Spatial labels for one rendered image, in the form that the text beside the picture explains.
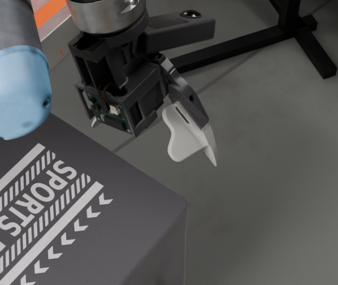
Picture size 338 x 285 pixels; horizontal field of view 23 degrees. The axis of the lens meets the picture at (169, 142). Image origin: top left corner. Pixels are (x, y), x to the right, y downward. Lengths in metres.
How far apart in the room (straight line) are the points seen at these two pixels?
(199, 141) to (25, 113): 0.28
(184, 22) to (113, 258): 0.70
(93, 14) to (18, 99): 0.17
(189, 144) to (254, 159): 1.90
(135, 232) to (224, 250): 1.09
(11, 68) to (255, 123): 2.25
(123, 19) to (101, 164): 0.83
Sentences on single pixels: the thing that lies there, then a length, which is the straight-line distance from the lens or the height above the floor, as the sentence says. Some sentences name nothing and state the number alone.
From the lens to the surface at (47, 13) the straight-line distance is 1.17.
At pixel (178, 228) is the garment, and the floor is 0.91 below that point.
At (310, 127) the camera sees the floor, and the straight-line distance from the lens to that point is 2.89.
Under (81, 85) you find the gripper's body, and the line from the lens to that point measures 0.87.
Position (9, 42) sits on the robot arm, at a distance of 0.68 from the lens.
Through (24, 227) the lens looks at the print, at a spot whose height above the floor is 0.95.
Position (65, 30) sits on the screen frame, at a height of 1.55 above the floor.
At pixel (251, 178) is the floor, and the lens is 2.74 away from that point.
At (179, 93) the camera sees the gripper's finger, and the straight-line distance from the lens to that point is 0.87.
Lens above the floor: 2.28
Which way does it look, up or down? 54 degrees down
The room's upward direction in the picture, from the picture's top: straight up
